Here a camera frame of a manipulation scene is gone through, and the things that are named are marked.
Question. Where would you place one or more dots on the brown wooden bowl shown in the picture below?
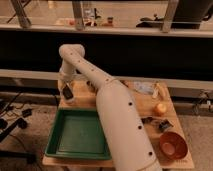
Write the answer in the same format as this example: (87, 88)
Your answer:
(173, 146)

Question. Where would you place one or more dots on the green plastic tray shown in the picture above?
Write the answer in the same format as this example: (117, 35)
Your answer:
(77, 134)

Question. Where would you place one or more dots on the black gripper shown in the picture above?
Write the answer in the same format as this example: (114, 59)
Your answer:
(67, 93)

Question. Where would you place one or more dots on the black binder clip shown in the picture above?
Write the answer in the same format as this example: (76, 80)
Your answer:
(164, 125)

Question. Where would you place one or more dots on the wooden table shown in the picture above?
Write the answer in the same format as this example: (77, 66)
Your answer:
(145, 103)

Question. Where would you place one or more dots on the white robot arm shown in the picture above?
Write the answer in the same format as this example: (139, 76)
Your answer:
(128, 142)

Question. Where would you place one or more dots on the banana toy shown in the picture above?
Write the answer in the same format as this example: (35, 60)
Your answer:
(159, 91)

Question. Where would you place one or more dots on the yellow onion toy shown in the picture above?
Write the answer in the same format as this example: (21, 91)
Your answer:
(160, 109)

